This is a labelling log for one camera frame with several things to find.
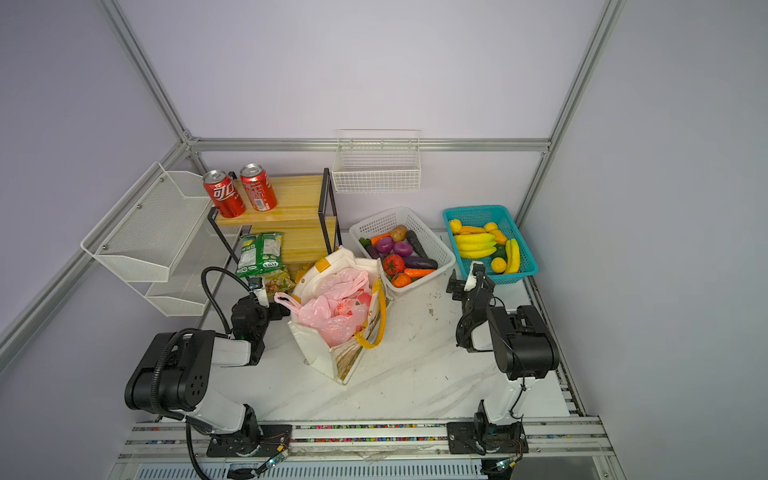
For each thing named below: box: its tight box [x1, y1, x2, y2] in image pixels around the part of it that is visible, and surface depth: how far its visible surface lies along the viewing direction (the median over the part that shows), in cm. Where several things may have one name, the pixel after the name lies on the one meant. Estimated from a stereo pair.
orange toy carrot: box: [404, 268, 435, 278], surface depth 105 cm
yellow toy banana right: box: [505, 238, 521, 274], surface depth 105 cm
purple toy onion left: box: [376, 236, 394, 253], surface depth 112 cm
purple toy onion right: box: [393, 240, 413, 257], surface depth 110 cm
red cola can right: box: [240, 163, 278, 212], surface depth 73 cm
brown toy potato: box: [390, 224, 407, 242], surface depth 116 cm
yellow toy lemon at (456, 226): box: [450, 219, 463, 235], surface depth 117 cm
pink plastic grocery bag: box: [274, 268, 372, 348], surface depth 77 cm
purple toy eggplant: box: [404, 256, 439, 269], surface depth 107 cm
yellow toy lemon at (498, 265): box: [491, 257, 507, 273], surface depth 106 cm
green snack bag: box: [236, 232, 284, 278], surface depth 90 cm
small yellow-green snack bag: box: [265, 271, 296, 296], surface depth 102 cm
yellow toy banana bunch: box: [455, 233, 497, 259], surface depth 109 cm
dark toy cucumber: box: [406, 230, 428, 259], surface depth 113 cm
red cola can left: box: [203, 169, 246, 219], surface depth 72 cm
